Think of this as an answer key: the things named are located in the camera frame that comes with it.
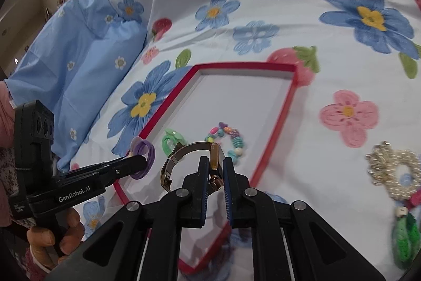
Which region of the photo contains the gold bangle watch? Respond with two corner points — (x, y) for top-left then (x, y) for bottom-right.
(160, 142), (225, 194)

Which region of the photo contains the purple hair tie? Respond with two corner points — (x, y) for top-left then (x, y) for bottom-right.
(128, 135), (156, 181)

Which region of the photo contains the green braided bracelet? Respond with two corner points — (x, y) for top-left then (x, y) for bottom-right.
(391, 206), (419, 270)

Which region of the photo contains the person's left hand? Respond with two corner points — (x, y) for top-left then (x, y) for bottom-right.
(26, 208), (86, 270)

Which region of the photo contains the pink sleeve of person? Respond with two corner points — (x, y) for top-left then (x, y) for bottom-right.
(1, 81), (19, 227)

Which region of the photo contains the light blue floral pillow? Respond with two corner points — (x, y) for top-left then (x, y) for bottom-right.
(5, 0), (147, 171)

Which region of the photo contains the pearl scrunchie with bow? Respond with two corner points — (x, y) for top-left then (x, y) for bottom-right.
(365, 141), (420, 201)

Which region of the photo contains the pink small hair clip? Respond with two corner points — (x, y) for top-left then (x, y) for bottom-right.
(404, 190), (421, 210)

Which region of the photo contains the floral white bed sheet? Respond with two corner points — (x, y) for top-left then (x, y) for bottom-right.
(72, 0), (420, 280)

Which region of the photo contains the colourful beaded bracelet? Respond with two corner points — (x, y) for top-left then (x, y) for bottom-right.
(204, 121), (246, 166)

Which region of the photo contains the green bow hair tie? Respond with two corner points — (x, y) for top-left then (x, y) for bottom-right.
(161, 128), (188, 157)

